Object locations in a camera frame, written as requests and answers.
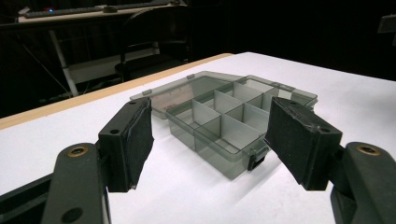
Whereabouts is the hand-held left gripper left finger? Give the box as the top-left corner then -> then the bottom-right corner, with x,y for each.
97,96 -> 155,193

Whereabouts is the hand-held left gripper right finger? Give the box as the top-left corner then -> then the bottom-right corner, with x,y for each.
264,96 -> 344,191

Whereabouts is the translucent grey plastic compartment box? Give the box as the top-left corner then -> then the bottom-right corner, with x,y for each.
130,70 -> 319,181

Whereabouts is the black chair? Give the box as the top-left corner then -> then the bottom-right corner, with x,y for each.
114,7 -> 191,82

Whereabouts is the black keyboard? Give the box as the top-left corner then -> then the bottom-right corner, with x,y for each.
22,4 -> 106,19

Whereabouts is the wooden desk with white frame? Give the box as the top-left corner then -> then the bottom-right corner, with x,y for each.
17,2 -> 188,98

